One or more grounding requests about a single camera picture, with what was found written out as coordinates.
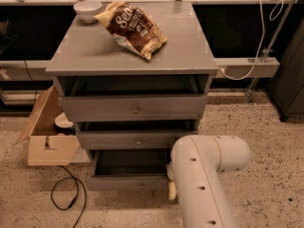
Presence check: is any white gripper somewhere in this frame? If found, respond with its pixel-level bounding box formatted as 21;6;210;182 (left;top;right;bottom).
166;162;177;200

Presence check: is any grey bottom drawer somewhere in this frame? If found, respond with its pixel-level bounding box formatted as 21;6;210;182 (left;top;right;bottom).
85;148;170;191

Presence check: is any grey drawer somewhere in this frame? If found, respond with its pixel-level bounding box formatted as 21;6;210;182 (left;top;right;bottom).
85;148;170;191
58;95;206;123
77;130;198;150

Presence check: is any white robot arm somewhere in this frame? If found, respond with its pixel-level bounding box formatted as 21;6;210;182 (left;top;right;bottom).
167;135;251;228

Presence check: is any grey top drawer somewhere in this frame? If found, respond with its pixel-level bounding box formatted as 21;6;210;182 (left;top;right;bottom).
58;95;206;123

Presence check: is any grey middle drawer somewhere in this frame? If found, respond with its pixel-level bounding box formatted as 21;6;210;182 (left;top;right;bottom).
77;130;198;150

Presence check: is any grey drawer cabinet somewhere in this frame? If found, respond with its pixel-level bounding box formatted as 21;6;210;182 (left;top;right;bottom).
45;1;219;157

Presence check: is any open cardboard box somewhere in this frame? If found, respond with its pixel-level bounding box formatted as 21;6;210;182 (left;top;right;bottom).
16;86;87;166

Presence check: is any white bowl in box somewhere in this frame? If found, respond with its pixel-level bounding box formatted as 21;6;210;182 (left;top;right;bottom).
54;113;73;129

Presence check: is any dark grey cabinet right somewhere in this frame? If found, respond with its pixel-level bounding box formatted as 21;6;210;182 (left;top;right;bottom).
268;20;304;122

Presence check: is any brown yellow chip bag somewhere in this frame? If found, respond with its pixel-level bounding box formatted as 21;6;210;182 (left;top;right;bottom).
95;1;167;60

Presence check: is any white ceramic bowl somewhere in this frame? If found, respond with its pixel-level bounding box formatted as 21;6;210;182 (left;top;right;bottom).
73;0;103;23

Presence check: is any black floor cable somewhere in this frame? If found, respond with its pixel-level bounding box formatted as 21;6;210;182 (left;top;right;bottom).
50;165;87;228

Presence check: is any grey wall rail ledge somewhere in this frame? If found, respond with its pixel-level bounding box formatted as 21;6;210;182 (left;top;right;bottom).
0;57;279;81

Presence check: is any white hanging cable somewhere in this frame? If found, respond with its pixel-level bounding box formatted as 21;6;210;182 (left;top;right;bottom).
218;0;285;82

